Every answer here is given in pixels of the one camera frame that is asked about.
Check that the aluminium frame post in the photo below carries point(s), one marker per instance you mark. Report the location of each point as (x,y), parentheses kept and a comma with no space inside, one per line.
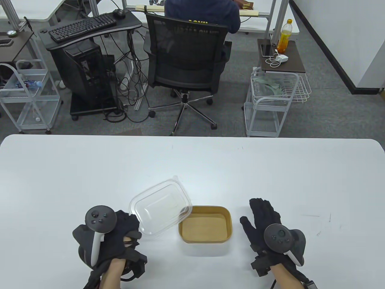
(278,18)
(10,12)

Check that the black computer tower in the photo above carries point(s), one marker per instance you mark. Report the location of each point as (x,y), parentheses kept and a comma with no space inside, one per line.
(78,75)

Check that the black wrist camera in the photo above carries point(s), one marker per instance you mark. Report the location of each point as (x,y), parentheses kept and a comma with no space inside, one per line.
(311,285)

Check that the person's right hand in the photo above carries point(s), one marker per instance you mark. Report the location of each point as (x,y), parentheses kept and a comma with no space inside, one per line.
(264,216)

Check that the pale green cloth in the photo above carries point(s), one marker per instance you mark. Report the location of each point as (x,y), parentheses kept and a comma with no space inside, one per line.
(267,82)

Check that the beige wooden board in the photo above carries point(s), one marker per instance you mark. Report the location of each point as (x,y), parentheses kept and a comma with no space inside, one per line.
(249,12)

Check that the person's right forearm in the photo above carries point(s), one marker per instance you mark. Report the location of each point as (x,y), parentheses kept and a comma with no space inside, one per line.
(285,277)

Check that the person's left hand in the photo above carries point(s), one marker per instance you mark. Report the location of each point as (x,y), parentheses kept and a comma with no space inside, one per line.
(120,228)

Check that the clear plastic water bottle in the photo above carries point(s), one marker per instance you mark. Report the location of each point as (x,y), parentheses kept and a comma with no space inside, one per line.
(30,83)

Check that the brown takeout box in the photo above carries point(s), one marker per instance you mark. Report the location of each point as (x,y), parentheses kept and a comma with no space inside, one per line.
(204,225)

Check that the black keyboard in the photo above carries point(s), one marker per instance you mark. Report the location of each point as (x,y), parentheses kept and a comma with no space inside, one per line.
(81,27)

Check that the white rounded table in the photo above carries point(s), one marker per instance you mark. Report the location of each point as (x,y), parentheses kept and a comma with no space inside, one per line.
(36,9)

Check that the brown side table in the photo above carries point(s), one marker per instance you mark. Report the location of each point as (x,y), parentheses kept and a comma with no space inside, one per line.
(18,45)
(294,60)

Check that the small round tin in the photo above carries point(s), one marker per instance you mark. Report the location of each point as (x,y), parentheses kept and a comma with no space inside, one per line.
(11,33)

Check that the dark smartphone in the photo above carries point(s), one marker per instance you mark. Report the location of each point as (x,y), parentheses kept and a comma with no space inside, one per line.
(267,50)

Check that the clear plastic lid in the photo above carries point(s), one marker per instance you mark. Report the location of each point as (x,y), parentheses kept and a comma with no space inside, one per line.
(159,204)

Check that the person's left forearm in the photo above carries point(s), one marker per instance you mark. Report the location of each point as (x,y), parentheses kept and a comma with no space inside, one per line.
(112,275)

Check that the yellow drink bottle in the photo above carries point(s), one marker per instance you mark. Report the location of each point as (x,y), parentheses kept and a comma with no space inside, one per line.
(284,37)

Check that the black computer mouse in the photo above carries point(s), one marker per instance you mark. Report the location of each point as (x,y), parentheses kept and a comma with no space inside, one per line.
(119,13)

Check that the black mesh office chair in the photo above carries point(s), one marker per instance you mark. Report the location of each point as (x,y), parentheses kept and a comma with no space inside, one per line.
(186,51)

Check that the black and white controller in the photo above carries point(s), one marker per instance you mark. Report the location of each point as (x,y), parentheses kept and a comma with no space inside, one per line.
(100,218)
(278,236)

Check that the white table with metal frame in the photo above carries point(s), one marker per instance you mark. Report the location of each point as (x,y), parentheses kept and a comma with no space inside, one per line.
(255,25)

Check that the black computer desk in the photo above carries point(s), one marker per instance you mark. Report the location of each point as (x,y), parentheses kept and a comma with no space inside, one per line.
(129,22)

